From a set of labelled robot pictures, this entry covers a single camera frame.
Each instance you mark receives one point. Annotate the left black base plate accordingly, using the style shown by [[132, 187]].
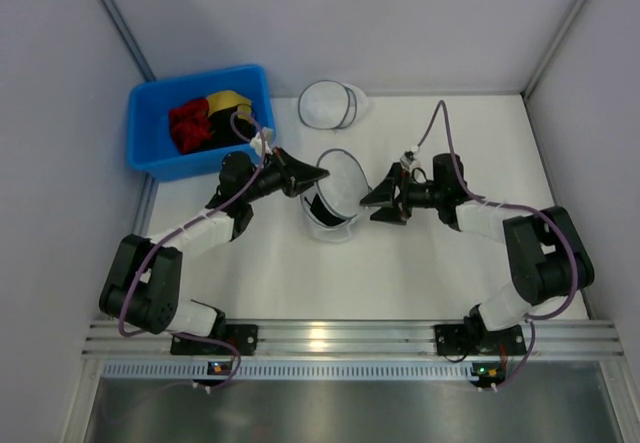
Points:
[[243, 337]]

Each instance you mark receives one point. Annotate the blue plastic bin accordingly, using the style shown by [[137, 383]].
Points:
[[150, 147]]

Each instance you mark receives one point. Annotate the yellow bra in bin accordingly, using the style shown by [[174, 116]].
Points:
[[223, 104]]

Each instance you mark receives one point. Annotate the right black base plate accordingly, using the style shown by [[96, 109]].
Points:
[[459, 339]]

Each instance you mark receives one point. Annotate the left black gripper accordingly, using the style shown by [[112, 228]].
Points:
[[288, 177]]

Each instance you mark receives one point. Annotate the perforated cable duct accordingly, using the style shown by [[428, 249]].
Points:
[[291, 370]]

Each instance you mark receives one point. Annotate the white mesh laundry bag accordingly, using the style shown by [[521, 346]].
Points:
[[341, 193], [331, 105]]

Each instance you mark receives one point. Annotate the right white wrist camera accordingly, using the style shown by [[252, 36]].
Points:
[[409, 160]]

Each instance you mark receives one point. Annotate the black bra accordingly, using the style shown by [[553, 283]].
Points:
[[322, 214]]

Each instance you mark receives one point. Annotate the black garment in bin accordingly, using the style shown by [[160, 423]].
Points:
[[230, 127]]

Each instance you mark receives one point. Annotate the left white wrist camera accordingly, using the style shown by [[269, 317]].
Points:
[[261, 143]]

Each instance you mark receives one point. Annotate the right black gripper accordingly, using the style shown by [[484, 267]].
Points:
[[398, 194]]

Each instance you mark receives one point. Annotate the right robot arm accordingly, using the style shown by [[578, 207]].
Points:
[[545, 254]]

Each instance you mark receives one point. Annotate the aluminium mounting rail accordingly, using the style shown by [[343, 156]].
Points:
[[556, 340]]

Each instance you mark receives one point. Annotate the red garment in bin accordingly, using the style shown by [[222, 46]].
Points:
[[189, 126]]

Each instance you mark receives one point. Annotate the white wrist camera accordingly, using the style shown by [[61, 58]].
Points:
[[409, 160], [261, 143]]

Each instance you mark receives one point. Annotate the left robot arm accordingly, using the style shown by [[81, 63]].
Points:
[[143, 286]]

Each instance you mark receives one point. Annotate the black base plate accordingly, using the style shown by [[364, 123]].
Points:
[[243, 337], [459, 339]]

